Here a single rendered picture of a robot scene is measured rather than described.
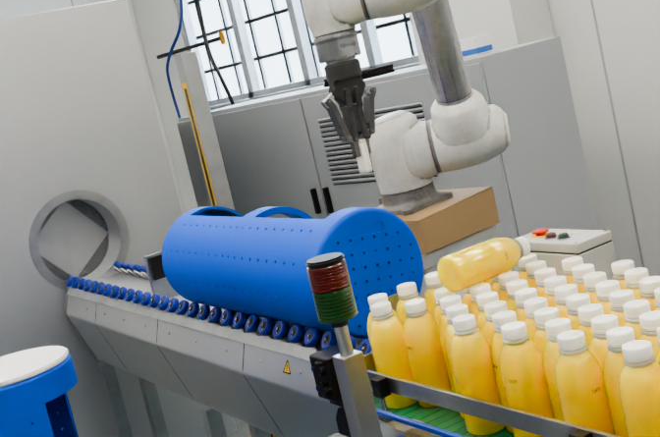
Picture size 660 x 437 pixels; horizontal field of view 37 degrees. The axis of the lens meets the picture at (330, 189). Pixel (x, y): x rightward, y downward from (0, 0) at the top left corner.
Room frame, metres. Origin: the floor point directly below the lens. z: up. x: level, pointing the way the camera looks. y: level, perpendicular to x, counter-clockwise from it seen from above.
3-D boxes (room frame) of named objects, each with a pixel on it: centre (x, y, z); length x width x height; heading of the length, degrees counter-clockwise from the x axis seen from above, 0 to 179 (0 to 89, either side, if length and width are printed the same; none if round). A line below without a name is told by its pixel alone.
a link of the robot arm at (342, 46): (2.08, -0.08, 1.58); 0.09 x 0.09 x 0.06
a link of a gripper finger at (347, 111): (2.07, -0.07, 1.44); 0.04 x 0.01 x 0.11; 30
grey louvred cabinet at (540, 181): (4.68, -0.15, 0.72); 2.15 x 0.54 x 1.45; 40
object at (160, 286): (3.20, 0.59, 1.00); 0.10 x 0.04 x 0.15; 120
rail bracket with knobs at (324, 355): (1.91, 0.07, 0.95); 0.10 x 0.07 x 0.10; 120
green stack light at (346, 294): (1.54, 0.03, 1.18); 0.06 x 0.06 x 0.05
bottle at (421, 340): (1.78, -0.10, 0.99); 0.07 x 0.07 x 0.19
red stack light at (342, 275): (1.54, 0.03, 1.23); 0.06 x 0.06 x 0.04
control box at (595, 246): (2.02, -0.44, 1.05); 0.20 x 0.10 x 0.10; 30
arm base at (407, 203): (2.84, -0.21, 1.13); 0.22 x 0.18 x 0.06; 35
